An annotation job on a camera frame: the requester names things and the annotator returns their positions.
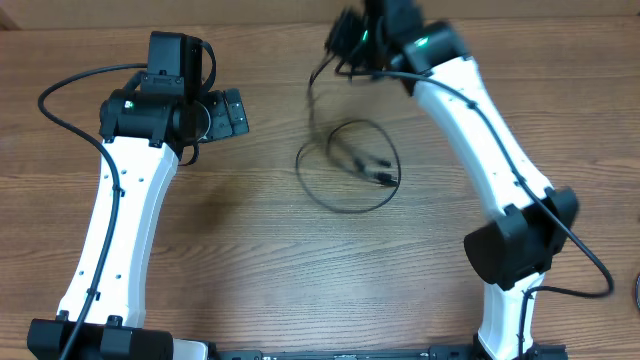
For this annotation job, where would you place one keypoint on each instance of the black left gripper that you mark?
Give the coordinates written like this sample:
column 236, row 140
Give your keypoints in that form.
column 223, row 125

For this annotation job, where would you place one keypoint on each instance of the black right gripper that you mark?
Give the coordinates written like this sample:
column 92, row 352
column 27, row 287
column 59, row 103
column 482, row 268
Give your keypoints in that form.
column 335, row 43

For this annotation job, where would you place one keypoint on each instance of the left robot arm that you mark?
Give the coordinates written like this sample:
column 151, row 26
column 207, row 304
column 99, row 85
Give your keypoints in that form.
column 168, row 105

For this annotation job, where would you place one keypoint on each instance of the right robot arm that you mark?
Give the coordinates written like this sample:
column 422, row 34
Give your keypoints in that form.
column 526, row 215

